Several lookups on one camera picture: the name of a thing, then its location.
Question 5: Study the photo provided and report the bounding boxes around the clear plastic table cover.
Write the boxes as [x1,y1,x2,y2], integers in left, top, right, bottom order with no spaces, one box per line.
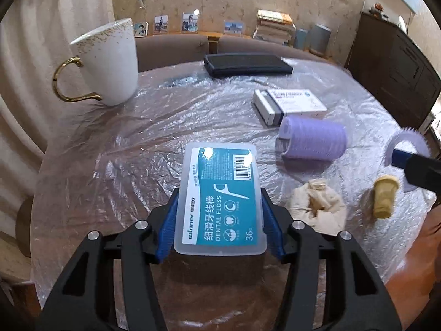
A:
[30,56,439,304]

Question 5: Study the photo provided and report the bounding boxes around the photo frame right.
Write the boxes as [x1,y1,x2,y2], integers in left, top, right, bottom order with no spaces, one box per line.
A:
[182,13,198,33]

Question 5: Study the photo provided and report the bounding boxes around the dental floss box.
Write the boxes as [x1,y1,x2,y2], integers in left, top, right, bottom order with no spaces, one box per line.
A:
[174,142,267,256]

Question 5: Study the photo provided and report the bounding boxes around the stack of books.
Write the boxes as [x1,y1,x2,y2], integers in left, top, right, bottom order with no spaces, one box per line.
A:
[253,9,297,46]

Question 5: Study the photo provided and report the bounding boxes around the small blue grey box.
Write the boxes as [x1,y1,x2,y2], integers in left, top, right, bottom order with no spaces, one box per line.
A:
[294,28,309,50]

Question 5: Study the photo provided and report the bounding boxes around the white mug with gold handle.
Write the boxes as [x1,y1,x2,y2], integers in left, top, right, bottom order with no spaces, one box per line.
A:
[52,18,138,106]

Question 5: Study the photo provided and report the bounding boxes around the dark blue phone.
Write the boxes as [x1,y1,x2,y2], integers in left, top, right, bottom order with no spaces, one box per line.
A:
[203,52,293,78]

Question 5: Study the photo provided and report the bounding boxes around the photo frame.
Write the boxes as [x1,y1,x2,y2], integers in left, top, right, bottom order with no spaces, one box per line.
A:
[153,15,168,34]
[182,13,198,33]
[134,22,149,38]

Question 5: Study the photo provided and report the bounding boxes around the dark wooden cabinet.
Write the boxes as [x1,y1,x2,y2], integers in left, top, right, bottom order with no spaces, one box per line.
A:
[345,12,440,129]

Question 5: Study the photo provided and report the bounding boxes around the purple hair roller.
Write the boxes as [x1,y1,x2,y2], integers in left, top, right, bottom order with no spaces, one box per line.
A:
[383,126,431,193]
[278,115,348,161]

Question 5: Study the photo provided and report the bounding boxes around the photo frame middle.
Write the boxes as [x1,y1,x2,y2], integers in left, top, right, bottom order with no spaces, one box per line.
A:
[153,15,168,34]

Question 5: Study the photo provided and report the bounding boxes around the brown sofa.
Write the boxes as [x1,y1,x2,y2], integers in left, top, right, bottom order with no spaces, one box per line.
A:
[135,34,327,73]

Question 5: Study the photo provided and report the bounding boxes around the beige paper ball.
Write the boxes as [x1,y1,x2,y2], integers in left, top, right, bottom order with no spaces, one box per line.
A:
[286,178,348,235]

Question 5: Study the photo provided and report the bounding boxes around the beige curtain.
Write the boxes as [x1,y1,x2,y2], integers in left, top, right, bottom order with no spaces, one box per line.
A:
[1,0,114,237]

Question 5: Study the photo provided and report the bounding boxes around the white medicine box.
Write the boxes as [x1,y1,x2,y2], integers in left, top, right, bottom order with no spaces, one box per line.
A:
[253,89,327,126]

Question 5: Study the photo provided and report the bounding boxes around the photo frame left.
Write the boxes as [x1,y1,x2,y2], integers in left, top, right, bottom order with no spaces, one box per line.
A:
[134,22,149,38]

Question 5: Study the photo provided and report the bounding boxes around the grey speaker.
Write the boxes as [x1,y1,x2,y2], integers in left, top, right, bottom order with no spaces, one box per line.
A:
[309,24,332,55]

